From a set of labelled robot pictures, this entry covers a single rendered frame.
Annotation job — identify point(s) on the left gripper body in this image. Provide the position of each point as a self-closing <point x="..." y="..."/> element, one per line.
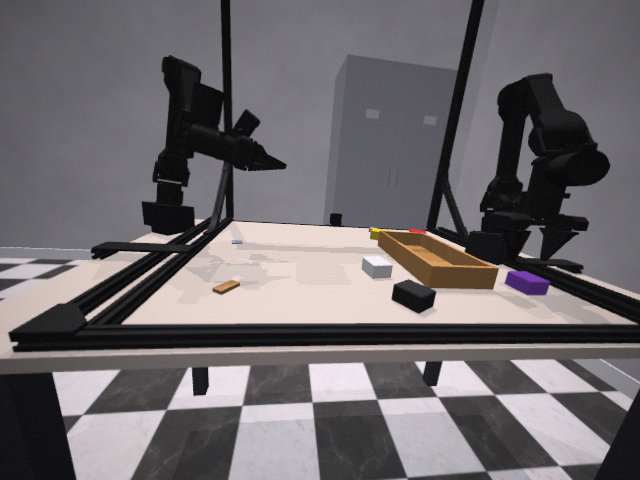
<point x="544" y="202"/>

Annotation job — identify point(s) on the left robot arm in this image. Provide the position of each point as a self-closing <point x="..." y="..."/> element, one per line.
<point x="560" y="129"/>

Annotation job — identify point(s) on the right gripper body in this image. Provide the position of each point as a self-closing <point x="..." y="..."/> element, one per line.
<point x="224" y="145"/>

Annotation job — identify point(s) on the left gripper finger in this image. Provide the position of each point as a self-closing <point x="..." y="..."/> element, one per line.
<point x="514" y="241"/>
<point x="553" y="240"/>

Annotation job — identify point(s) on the small white block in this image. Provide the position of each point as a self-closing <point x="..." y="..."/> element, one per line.
<point x="377" y="267"/>

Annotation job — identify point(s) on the yellow block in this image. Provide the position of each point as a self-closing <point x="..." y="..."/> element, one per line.
<point x="375" y="233"/>

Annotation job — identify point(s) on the tan rectangular block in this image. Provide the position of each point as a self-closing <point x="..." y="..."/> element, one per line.
<point x="225" y="287"/>

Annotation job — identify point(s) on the purple block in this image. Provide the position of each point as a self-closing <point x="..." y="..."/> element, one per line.
<point x="527" y="283"/>

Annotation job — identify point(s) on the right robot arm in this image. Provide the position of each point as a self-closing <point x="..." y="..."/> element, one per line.
<point x="182" y="81"/>

